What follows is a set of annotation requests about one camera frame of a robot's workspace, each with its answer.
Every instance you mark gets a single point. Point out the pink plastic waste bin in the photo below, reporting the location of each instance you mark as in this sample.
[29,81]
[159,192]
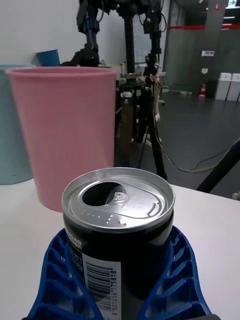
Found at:
[67,130]

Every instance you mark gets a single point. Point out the white floor bin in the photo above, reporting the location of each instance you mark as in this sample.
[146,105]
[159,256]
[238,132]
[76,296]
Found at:
[234,87]
[223,86]

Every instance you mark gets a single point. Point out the black drink can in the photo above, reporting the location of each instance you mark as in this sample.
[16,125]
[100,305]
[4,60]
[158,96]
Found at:
[117,240]

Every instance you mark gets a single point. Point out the blue plastic cup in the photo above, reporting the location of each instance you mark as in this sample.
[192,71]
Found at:
[48,57]

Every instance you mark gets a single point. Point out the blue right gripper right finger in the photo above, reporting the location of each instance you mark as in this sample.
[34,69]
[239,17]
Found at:
[180,280]

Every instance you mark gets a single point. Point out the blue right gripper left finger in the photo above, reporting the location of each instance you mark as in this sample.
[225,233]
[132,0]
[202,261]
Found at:
[57,282]

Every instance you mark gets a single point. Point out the pale blue plastic waste bin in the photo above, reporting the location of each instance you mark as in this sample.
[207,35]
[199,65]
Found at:
[11,140]

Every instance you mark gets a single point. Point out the red fire extinguisher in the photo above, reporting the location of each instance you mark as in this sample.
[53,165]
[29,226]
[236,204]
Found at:
[202,90]

